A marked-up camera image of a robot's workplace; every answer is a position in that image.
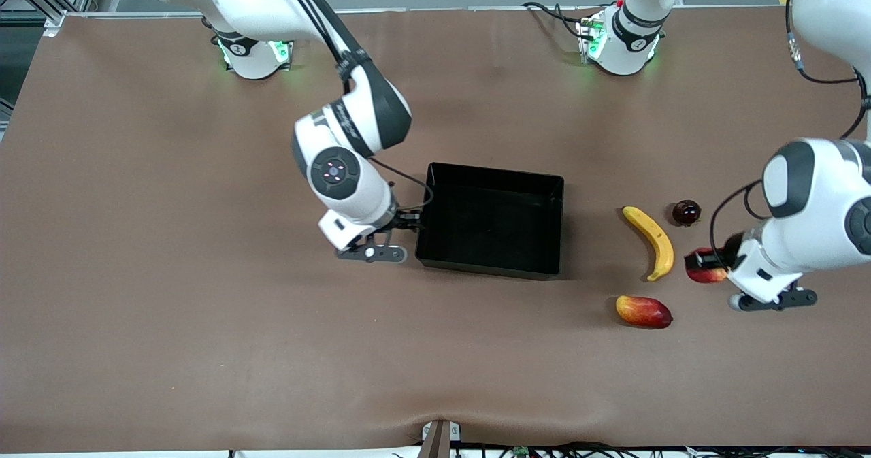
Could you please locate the small red yellow-spotted apple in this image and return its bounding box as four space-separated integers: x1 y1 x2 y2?
685 247 730 284

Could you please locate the yellow banana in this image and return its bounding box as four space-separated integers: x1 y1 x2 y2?
622 206 675 282

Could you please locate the black plastic box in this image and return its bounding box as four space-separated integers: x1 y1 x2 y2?
415 162 565 281

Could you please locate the dark purple plum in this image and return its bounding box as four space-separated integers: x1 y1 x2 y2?
672 199 702 227

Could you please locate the red yellow mango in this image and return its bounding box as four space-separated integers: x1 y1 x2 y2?
615 295 674 329

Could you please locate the grey table edge clamp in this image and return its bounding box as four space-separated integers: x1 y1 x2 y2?
421 419 462 458

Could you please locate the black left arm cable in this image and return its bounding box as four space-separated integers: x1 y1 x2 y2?
710 0 871 269

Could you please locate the black left base cable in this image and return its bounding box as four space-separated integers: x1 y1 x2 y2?
522 1 599 40

